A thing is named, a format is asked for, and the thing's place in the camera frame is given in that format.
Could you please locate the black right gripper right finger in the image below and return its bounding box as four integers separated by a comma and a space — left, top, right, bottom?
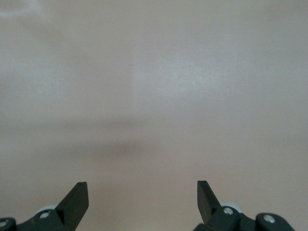
192, 180, 295, 231

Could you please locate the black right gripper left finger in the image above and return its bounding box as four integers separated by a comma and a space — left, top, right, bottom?
0, 182, 90, 231

